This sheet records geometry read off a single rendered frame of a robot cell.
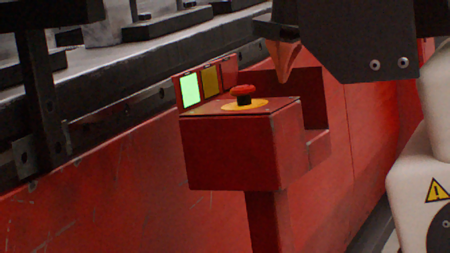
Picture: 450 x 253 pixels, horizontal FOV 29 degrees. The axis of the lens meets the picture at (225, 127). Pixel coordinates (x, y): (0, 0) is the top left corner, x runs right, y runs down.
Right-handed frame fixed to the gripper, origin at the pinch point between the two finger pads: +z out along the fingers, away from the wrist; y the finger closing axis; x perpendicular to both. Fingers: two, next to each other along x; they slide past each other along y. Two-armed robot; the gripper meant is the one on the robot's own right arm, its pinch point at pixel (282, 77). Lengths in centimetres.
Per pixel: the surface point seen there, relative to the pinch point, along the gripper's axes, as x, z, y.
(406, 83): -172, 45, 29
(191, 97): 11.6, 2.7, 9.9
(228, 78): -0.7, 2.4, 10.1
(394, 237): -139, 89, 16
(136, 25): -3.4, -2.5, 30.6
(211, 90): 5.4, 2.9, 9.9
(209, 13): -31.1, -0.4, 31.5
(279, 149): 14.0, 6.5, -6.7
